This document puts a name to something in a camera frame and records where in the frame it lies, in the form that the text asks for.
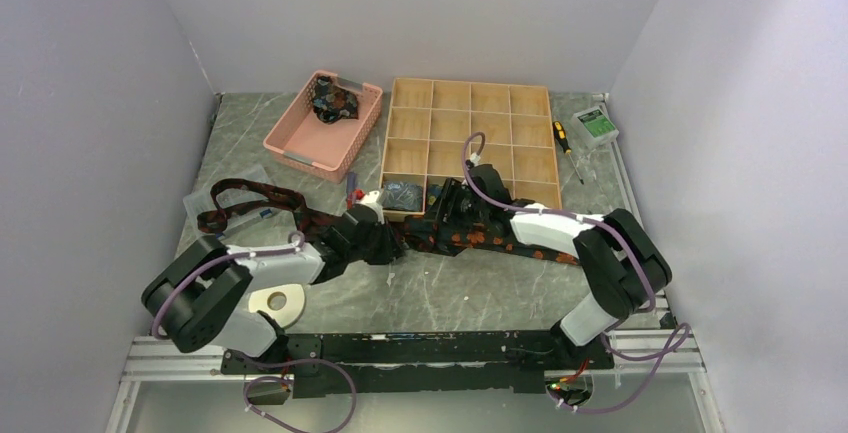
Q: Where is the white tape roll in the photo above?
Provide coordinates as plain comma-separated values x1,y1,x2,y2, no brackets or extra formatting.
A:
248,284,307,329

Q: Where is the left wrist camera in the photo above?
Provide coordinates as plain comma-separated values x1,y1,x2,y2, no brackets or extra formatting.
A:
354,189,384,214

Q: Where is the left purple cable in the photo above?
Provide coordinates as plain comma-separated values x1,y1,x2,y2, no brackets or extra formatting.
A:
150,231,306,342

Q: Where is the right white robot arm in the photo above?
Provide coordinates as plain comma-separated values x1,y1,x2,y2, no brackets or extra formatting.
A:
425,164,673,368

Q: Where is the crumpled floral tie in basket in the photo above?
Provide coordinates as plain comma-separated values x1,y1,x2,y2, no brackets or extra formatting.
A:
311,75,359,124

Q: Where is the rolled grey-blue tie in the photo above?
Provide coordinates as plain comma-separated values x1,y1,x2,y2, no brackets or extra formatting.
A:
383,180,424,212

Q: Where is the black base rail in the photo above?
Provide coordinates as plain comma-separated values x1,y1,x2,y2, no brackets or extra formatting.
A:
221,330,614,399

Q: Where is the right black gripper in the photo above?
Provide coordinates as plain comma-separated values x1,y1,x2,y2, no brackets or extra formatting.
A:
422,178,489,234

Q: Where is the purple cable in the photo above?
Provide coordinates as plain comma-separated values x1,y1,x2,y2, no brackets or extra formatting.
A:
150,231,306,342
460,131,694,417

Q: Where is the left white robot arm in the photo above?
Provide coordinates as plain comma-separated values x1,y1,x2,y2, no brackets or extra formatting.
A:
141,204,403,373

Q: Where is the yellow black screwdriver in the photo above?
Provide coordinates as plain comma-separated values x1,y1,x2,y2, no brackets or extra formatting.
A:
552,121,585,185

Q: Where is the pink plastic basket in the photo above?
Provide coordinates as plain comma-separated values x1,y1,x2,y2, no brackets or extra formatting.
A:
262,70,383,183

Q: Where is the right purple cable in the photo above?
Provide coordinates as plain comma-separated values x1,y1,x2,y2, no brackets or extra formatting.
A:
460,131,694,417

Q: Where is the red patterned dark tie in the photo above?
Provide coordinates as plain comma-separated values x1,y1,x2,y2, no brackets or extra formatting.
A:
196,178,357,239

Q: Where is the red blue screwdriver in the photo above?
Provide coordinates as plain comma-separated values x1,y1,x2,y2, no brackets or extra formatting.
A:
345,171,357,208

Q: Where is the green white small box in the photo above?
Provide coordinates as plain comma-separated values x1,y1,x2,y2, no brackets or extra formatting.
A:
570,104,619,150

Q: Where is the wooden compartment tray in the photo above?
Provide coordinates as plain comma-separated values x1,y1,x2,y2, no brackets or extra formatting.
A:
379,77,562,208

